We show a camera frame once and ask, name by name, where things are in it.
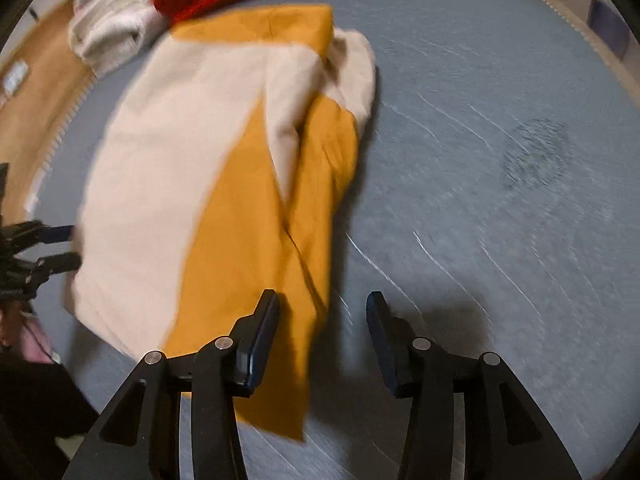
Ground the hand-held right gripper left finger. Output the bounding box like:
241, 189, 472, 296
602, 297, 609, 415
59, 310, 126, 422
62, 288, 281, 480

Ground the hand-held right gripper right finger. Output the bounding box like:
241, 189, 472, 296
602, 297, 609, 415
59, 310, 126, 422
366, 291, 583, 480

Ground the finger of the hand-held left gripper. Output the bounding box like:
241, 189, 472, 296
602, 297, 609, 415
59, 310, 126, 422
22, 252, 82, 283
0, 221, 76, 247

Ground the beige and mustard hooded jacket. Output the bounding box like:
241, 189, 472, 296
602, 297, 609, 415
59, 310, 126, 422
64, 4, 378, 442

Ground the person's dark clothing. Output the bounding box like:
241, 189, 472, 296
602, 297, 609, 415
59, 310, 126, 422
0, 355, 101, 480

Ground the white face mask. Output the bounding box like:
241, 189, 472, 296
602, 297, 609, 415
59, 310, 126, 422
2, 60, 31, 96

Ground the cream folded fleece blanket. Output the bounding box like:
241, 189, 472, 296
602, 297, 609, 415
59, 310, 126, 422
69, 0, 168, 78

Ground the wooden bed frame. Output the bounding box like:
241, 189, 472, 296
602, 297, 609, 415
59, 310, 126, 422
0, 0, 640, 221

